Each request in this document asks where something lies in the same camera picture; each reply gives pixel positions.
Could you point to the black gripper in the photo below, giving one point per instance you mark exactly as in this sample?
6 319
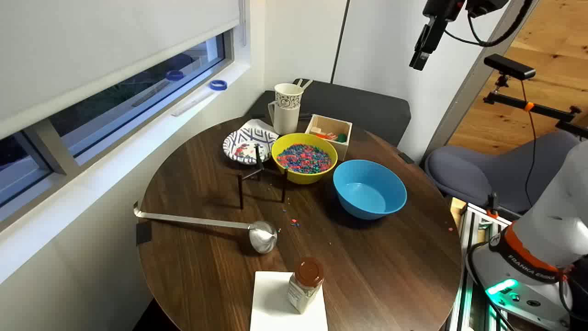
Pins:
444 9

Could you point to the white patterned paper plate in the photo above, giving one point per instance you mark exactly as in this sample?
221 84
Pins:
245 145

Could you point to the blue bowl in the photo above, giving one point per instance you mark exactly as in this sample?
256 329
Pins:
368 191

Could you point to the yellow bowl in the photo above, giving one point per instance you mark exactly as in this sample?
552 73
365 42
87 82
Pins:
306 180

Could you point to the black couch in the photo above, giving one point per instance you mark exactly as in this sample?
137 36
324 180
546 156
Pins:
368 112

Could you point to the green item in box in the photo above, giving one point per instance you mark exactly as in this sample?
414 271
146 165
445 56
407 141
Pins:
341 137

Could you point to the orange item in box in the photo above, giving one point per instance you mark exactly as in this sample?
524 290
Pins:
324 132

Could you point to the light wooden box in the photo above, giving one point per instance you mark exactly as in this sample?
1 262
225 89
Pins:
313 126

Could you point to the grey chair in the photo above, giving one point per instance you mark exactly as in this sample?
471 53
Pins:
489 172

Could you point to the colourful candies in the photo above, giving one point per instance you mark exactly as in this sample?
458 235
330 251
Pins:
304 159

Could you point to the light wooden board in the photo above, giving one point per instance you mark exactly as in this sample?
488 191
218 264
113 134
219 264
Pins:
456 213

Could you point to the metal ladle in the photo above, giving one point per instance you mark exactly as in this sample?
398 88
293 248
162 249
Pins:
263 237

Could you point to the spice jar brown lid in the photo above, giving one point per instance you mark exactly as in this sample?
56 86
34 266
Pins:
304 295

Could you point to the white paper sheet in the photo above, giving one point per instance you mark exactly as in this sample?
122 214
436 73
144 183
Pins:
269 306

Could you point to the white roller blind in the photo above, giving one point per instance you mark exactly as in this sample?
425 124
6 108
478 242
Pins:
93 49

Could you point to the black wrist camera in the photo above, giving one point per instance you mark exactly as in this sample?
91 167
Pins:
488 7

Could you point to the black camera on stand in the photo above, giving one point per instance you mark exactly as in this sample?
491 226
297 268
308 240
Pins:
508 67

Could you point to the black camera stand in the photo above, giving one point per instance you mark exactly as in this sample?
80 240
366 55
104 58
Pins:
508 100

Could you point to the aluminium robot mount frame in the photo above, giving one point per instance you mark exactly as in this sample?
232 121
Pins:
475 222

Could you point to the window with grey frame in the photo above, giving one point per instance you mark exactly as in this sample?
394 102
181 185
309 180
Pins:
122 104

